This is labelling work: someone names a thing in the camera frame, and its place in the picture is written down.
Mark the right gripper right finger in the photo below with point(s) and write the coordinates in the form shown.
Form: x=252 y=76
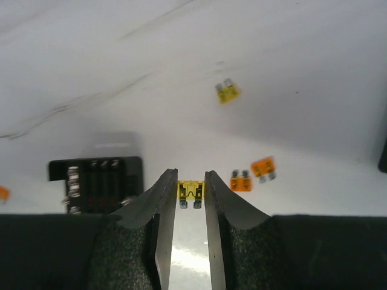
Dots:
x=246 y=247

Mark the black fuse box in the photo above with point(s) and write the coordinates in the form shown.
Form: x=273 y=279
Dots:
x=98 y=185

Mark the yellow blade fuse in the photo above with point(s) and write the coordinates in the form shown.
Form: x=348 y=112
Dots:
x=227 y=91
x=190 y=191

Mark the orange blade fuse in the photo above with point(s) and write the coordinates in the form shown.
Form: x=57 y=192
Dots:
x=240 y=181
x=264 y=169
x=4 y=194

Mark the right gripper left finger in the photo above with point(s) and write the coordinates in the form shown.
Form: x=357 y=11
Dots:
x=133 y=250

